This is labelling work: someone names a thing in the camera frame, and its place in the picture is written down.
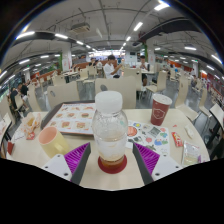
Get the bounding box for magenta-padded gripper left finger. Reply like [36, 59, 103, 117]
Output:
[41, 142, 92, 186]

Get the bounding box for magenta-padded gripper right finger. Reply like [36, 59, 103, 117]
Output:
[131, 142, 184, 186]

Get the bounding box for clear plastic bottle white cap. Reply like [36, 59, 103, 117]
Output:
[91, 90, 129, 169]

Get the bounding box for yellow mug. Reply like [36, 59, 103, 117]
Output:
[38, 125, 70, 159]

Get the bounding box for clear plastic packet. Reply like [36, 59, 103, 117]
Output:
[181, 140, 203, 168]

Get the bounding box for red sauce packet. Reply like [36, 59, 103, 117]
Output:
[171, 131, 184, 148]

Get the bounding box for white sauce packet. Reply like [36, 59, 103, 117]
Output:
[184, 124, 195, 140]

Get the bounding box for crumpled food wrapper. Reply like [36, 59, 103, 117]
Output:
[20, 112, 43, 141]

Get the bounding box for brown tray with menu paper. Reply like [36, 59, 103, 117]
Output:
[40, 100, 98, 136]

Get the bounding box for red paper cup white lid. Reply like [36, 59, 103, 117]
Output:
[150, 93, 173, 127]

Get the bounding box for beige square dining table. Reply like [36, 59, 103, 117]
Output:
[0, 113, 13, 138]
[208, 102, 224, 131]

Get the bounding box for beige wooden chair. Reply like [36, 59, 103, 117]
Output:
[94, 75, 138, 110]
[46, 81, 81, 111]
[174, 79, 201, 124]

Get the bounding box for person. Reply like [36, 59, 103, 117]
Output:
[103, 54, 124, 80]
[9, 83, 30, 113]
[139, 55, 150, 87]

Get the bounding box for group of beige chairs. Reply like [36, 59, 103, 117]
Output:
[33, 64, 208, 101]

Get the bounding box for ceiling air conditioner unit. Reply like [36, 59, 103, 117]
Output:
[70, 22, 92, 34]

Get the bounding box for ceiling lights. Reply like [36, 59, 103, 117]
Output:
[0, 1, 224, 78]

